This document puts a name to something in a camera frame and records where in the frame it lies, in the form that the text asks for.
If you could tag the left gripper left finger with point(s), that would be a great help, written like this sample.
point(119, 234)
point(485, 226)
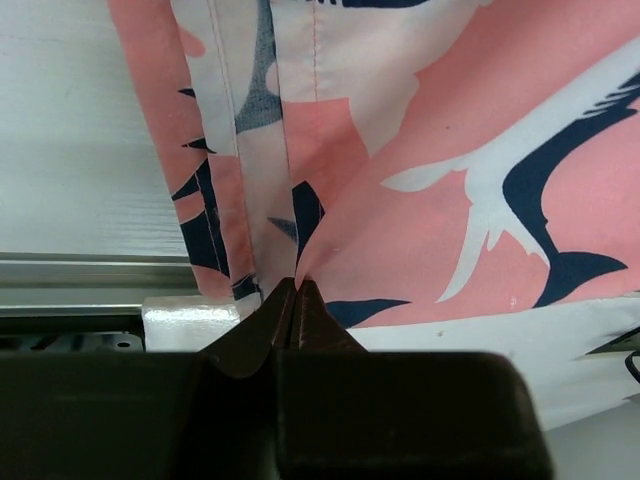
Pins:
point(139, 415)

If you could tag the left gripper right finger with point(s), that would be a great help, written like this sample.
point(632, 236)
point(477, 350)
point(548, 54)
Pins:
point(343, 412)

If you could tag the pink shark print shorts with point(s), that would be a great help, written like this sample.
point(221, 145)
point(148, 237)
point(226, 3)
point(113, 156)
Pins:
point(451, 174)

